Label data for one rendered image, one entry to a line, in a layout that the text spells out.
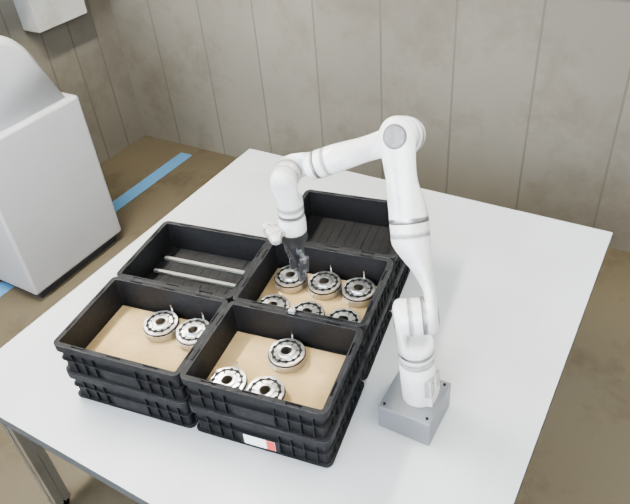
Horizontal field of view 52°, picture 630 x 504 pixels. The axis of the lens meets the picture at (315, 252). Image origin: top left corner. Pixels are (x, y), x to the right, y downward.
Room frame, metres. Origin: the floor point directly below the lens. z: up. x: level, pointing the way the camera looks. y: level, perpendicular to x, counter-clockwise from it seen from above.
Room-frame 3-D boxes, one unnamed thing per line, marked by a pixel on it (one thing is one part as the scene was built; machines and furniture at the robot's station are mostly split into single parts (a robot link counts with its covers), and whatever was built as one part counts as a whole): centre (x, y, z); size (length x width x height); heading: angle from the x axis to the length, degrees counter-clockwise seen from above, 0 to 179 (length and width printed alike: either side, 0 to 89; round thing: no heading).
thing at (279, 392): (1.08, 0.16, 0.86); 0.10 x 0.10 x 0.01
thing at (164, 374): (1.31, 0.50, 0.92); 0.40 x 0.30 x 0.02; 66
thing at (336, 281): (1.49, -0.02, 0.86); 0.10 x 0.10 x 0.01
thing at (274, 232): (1.38, 0.07, 1.17); 0.11 x 0.09 x 0.06; 111
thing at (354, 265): (1.42, 0.01, 0.87); 0.40 x 0.30 x 0.11; 66
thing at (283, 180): (1.38, 0.05, 1.27); 0.09 x 0.07 x 0.15; 163
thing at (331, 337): (1.15, 0.13, 0.87); 0.40 x 0.30 x 0.11; 66
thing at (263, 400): (1.15, 0.13, 0.92); 0.40 x 0.30 x 0.02; 66
